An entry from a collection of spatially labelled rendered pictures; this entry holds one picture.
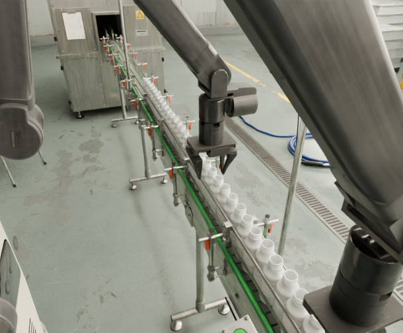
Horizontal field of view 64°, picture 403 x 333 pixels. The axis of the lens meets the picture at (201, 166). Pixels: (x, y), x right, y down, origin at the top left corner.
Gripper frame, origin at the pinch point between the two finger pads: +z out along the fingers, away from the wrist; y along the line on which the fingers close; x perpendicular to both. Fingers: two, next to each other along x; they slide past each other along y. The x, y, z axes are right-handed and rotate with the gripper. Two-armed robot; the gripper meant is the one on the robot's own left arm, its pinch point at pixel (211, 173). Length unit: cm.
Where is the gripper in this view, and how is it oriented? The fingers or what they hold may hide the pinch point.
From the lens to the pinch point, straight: 79.1
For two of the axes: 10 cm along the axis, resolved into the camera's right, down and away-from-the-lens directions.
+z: 0.0, 8.4, 5.4
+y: -9.4, 1.9, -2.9
